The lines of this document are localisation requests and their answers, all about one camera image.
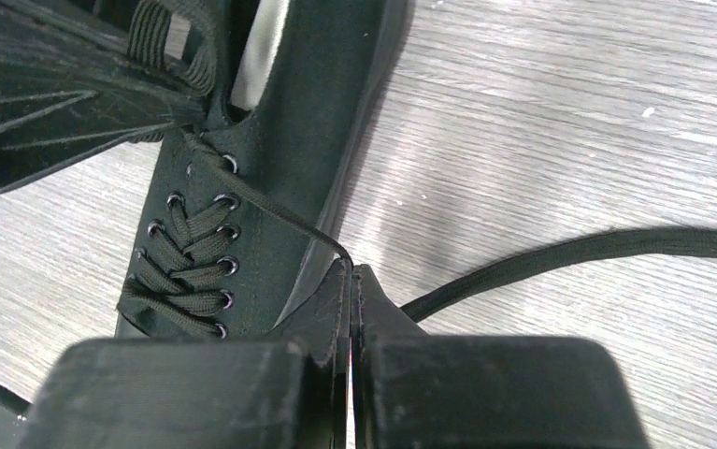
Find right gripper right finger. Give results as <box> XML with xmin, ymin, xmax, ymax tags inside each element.
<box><xmin>351</xmin><ymin>265</ymin><xmax>650</xmax><ymax>448</ymax></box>

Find black canvas shoe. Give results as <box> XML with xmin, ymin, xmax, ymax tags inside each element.
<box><xmin>113</xmin><ymin>0</ymin><xmax>717</xmax><ymax>342</ymax></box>

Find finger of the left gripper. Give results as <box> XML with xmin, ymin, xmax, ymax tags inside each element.
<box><xmin>0</xmin><ymin>93</ymin><xmax>204</xmax><ymax>194</ymax></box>
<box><xmin>0</xmin><ymin>1</ymin><xmax>204</xmax><ymax>124</ymax></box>

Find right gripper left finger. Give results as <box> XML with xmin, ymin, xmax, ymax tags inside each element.
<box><xmin>19</xmin><ymin>259</ymin><xmax>352</xmax><ymax>448</ymax></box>

